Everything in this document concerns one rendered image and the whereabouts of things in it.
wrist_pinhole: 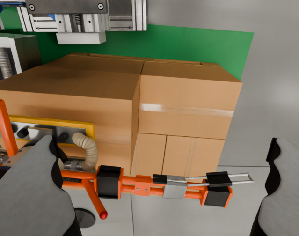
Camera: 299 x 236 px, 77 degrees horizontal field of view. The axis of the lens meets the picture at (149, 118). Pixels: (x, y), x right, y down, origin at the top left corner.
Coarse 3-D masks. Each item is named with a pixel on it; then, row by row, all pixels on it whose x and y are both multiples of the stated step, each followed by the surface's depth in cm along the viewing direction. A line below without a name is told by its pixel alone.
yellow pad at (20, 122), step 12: (12, 120) 65; (24, 120) 65; (36, 120) 65; (48, 120) 65; (60, 120) 66; (24, 132) 65; (60, 132) 66; (72, 132) 66; (84, 132) 66; (60, 144) 69; (72, 144) 69
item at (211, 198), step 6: (204, 180) 63; (204, 186) 61; (222, 186) 61; (228, 186) 61; (204, 192) 60; (210, 192) 59; (216, 192) 59; (222, 192) 59; (228, 192) 59; (204, 198) 60; (210, 198) 60; (216, 198) 60; (222, 198) 60; (228, 198) 60; (204, 204) 62; (210, 204) 62; (216, 204) 62; (222, 204) 61
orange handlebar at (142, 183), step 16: (0, 112) 50; (0, 128) 52; (16, 144) 57; (64, 176) 60; (80, 176) 60; (128, 176) 61; (144, 176) 62; (144, 192) 62; (160, 192) 62; (192, 192) 63
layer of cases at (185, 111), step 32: (64, 64) 119; (96, 64) 125; (128, 64) 131; (160, 64) 139; (160, 96) 115; (192, 96) 115; (224, 96) 114; (160, 128) 126; (192, 128) 125; (224, 128) 124; (160, 160) 138; (192, 160) 137; (128, 192) 155
